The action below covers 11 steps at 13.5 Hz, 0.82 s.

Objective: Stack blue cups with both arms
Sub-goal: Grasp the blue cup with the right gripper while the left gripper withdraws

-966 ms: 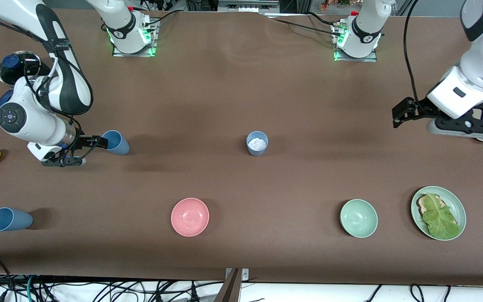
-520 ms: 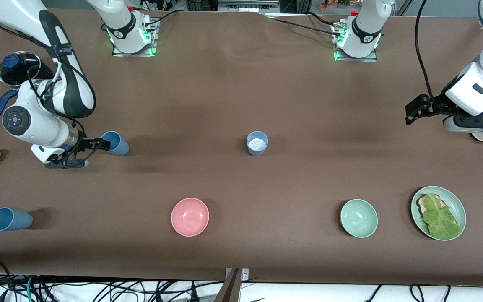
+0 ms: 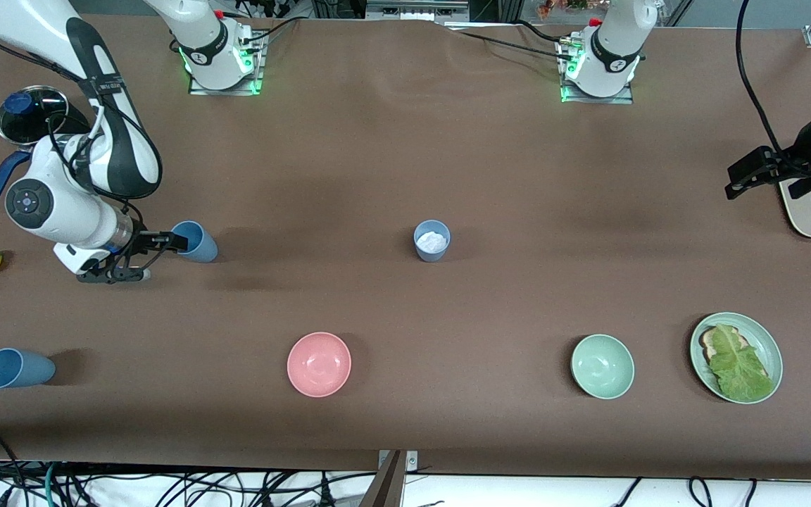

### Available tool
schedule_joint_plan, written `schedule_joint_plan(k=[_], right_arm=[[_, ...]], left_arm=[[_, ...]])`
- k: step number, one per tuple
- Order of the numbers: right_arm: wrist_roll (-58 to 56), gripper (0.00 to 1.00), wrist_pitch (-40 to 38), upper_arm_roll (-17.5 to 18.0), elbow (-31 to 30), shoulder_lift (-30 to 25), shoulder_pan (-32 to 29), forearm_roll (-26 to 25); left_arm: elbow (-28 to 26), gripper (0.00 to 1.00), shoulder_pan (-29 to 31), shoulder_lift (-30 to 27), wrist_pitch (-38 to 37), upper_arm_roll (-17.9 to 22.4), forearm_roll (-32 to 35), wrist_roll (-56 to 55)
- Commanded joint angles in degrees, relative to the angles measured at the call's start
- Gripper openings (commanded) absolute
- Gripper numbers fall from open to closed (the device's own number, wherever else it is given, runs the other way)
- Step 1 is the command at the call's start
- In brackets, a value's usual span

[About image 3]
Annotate blue plastic cup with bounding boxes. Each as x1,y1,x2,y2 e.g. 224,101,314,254
170,220,218,263
413,220,451,263
0,348,56,389

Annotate glass lid with blue knob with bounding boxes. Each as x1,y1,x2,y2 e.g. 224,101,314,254
0,84,70,146

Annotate pale green plate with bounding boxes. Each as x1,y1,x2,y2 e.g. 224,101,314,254
690,312,784,405

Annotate toast slice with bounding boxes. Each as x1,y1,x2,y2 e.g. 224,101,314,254
701,325,769,381

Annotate pink bowl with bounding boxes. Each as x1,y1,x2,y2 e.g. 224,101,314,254
287,332,352,399

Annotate green lettuce leaf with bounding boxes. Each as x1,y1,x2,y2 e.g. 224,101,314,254
708,324,776,402

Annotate pale green bowl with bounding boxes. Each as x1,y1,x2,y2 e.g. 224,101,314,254
571,334,636,401

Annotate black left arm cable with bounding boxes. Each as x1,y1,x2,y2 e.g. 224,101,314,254
735,0,800,166

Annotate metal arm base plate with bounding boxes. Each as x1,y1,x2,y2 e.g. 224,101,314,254
189,32,266,96
559,39,636,105

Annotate black saucepan with blue handle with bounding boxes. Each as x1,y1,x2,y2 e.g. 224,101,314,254
0,84,93,209

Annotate black base power cable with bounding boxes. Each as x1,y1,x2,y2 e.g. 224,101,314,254
240,18,301,44
448,20,575,63

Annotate green floor cable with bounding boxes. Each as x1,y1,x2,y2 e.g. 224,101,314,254
43,461,61,507

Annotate dark camera stand leg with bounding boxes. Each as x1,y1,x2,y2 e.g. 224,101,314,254
358,451,406,507

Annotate small metal table bracket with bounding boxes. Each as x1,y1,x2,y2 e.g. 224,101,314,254
377,449,419,474

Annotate metal frame fixture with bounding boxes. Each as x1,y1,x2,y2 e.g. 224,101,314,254
363,0,471,22

